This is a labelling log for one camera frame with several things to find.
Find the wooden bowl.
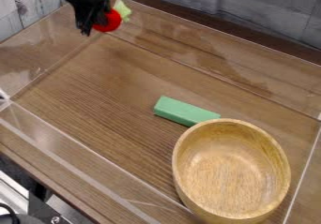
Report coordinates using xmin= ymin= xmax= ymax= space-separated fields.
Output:
xmin=171 ymin=118 xmax=292 ymax=224

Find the clear acrylic enclosure wall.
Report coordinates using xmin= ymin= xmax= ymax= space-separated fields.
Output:
xmin=0 ymin=100 xmax=201 ymax=224

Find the black cable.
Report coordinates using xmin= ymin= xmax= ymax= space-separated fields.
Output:
xmin=0 ymin=202 xmax=20 ymax=224

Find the black metal mount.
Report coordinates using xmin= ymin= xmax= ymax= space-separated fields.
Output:
xmin=28 ymin=193 xmax=64 ymax=224

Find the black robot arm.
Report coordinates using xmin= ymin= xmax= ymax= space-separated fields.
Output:
xmin=66 ymin=0 xmax=111 ymax=36

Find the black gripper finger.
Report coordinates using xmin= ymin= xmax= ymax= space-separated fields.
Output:
xmin=95 ymin=5 xmax=111 ymax=25
xmin=86 ymin=16 xmax=96 ymax=35

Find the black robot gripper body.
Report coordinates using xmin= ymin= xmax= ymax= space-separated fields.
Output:
xmin=62 ymin=0 xmax=111 ymax=37

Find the green foam block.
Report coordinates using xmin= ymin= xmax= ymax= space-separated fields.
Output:
xmin=153 ymin=96 xmax=221 ymax=127

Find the red plush strawberry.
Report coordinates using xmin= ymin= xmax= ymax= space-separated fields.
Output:
xmin=92 ymin=0 xmax=131 ymax=33

